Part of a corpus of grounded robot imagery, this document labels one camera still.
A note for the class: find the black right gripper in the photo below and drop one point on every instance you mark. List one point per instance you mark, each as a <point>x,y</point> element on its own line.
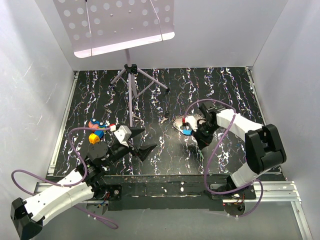
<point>202,142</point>

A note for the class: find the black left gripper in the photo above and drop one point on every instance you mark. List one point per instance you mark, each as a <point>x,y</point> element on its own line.
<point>142,152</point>

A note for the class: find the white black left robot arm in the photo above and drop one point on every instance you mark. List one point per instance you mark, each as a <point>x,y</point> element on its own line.
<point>107,146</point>

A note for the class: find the colourful toy block car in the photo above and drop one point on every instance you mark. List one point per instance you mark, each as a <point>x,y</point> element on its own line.
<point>97,134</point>

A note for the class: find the perforated music stand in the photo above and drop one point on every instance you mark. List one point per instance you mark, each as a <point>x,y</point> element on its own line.
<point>97,27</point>

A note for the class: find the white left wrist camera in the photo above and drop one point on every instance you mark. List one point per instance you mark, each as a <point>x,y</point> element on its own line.
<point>122,134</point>

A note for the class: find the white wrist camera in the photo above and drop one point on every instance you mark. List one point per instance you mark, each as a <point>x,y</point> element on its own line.
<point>189,125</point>
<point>122,134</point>

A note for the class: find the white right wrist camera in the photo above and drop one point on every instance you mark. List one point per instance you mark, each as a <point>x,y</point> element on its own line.
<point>189,125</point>

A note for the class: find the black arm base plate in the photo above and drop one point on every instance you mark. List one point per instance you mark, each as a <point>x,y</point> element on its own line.
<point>161,192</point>

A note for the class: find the aluminium frame rail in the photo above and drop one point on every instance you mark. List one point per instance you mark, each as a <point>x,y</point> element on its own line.
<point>280,191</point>

